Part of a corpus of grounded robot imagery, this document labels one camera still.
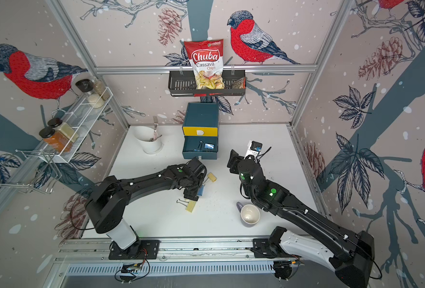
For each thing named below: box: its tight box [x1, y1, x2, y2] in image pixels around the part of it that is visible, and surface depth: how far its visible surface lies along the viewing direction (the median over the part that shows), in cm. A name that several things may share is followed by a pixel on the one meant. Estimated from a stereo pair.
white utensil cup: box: [132, 126, 163, 155], surface depth 105 cm
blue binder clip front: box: [204, 142, 215, 150], surface depth 100 cm
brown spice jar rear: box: [92, 76, 110, 101], surface depth 87 cm
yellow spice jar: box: [47, 117, 80, 143], surface depth 69 cm
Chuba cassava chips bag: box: [183, 39, 225, 90], surface depth 84 cm
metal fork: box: [152, 115, 159, 141], surface depth 106 cm
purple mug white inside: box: [235, 201, 261, 226], surface depth 78 cm
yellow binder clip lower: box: [176, 198, 197, 213], surface depth 87 cm
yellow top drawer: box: [182, 126, 218, 137], surface depth 94 cm
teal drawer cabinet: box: [181, 102, 220, 160], surface depth 97 cm
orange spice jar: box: [39, 126, 74, 153], surface depth 66 cm
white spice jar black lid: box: [75, 78, 106, 109], surface depth 83 cm
